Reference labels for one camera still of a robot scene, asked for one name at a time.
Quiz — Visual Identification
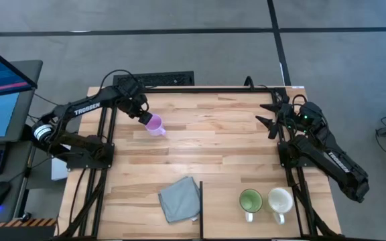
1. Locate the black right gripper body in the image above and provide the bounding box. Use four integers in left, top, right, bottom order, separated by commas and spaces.
275, 102, 300, 132

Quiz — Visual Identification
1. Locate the grey computer desk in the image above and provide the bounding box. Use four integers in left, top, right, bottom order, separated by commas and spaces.
0, 139, 36, 226

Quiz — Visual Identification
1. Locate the white ceramic mug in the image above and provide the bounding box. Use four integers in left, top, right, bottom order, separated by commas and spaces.
267, 186, 294, 226

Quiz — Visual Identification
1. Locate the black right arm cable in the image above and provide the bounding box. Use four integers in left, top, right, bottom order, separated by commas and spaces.
292, 94, 310, 106

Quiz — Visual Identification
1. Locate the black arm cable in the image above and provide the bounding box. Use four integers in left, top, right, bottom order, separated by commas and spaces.
292, 94, 310, 106
98, 68, 137, 91

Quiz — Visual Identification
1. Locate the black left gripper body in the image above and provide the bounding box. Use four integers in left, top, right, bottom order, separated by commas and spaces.
125, 93, 149, 118

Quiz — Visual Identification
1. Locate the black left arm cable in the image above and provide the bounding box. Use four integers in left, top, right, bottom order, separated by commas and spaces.
98, 68, 137, 91

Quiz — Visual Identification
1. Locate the green mug with white handle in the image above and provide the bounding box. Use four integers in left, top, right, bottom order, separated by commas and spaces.
239, 188, 263, 224

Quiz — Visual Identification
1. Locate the yellow black hazard strip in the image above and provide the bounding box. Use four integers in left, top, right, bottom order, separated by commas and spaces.
0, 218, 58, 229

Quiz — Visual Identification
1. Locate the pink plastic mug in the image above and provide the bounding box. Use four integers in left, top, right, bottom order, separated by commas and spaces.
145, 112, 167, 137

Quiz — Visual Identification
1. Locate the black perforated panel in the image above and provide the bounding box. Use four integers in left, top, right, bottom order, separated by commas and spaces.
113, 70, 195, 87

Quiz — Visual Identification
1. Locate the grey knitted cloth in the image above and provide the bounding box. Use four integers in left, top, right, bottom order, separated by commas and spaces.
158, 176, 201, 224

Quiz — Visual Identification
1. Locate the white box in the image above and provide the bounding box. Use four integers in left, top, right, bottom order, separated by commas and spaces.
51, 157, 70, 181

